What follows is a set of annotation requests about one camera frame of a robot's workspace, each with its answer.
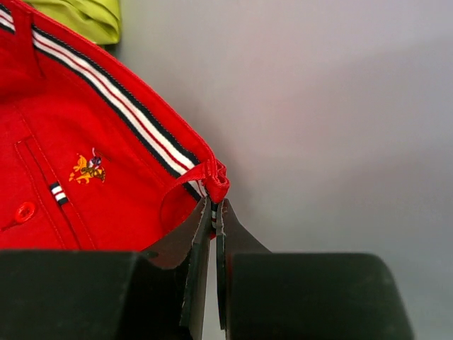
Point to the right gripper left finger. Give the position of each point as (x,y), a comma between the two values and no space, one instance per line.
(158,293)

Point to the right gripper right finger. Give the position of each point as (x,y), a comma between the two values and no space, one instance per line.
(334,295)

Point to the red trousers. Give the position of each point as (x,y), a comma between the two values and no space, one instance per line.
(92,158)

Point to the yellow folded trousers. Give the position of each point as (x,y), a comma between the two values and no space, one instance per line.
(97,20)

